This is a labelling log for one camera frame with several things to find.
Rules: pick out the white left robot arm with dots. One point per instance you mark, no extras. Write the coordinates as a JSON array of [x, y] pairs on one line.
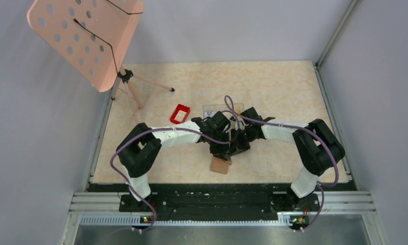
[[138, 151]]

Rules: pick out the pink perforated music stand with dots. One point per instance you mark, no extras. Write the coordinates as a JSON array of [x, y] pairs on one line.
[[93, 36]]

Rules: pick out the brown leather card holder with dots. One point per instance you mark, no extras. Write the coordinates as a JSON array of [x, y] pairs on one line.
[[220, 166]]

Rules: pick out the red plastic box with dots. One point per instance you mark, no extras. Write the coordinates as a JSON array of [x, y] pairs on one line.
[[180, 114]]

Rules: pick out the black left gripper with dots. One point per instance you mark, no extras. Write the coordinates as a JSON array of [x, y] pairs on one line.
[[222, 152]]

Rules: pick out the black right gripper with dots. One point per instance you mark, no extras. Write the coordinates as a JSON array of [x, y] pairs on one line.
[[236, 146]]

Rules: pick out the clear acrylic card box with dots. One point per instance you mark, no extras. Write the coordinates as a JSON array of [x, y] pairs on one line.
[[210, 110]]

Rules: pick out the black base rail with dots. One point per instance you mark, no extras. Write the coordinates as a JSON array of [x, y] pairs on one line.
[[214, 202]]

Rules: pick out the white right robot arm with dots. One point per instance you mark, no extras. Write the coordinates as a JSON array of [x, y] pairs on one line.
[[317, 146]]

